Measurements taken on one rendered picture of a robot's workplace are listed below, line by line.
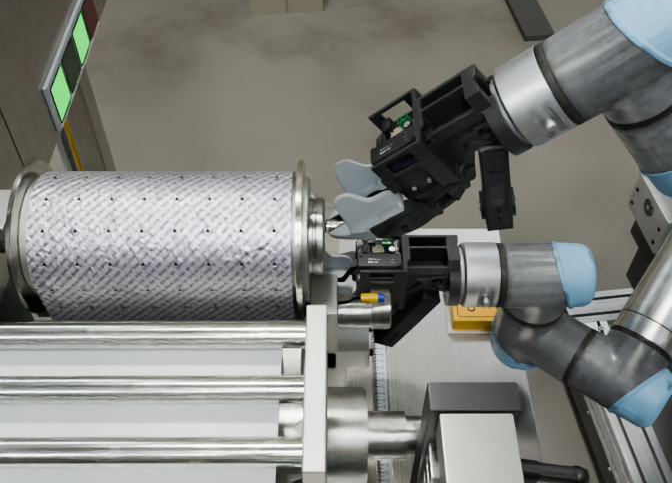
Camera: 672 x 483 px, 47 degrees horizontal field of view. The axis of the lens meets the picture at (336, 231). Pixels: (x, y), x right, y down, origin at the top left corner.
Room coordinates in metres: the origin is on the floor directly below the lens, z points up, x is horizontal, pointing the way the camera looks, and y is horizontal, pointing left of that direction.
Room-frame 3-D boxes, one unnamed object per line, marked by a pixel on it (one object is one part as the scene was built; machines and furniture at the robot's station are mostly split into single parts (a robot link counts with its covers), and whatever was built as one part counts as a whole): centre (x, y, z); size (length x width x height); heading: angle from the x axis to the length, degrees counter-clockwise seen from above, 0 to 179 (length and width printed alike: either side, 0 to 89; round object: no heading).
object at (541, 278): (0.55, -0.24, 1.11); 0.11 x 0.08 x 0.09; 90
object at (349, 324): (0.45, -0.01, 1.05); 0.06 x 0.05 x 0.31; 90
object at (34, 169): (0.49, 0.29, 1.25); 0.15 x 0.01 x 0.15; 0
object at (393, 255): (0.55, -0.08, 1.12); 0.12 x 0.08 x 0.09; 90
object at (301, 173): (0.49, 0.03, 1.25); 0.15 x 0.01 x 0.15; 0
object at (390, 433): (0.24, -0.05, 1.33); 0.06 x 0.03 x 0.03; 90
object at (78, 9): (0.88, 0.36, 1.18); 0.25 x 0.01 x 0.07; 0
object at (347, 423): (0.24, 0.01, 1.33); 0.06 x 0.06 x 0.06; 0
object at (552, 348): (0.54, -0.25, 1.01); 0.11 x 0.08 x 0.11; 51
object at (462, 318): (0.65, -0.20, 0.91); 0.07 x 0.07 x 0.02; 0
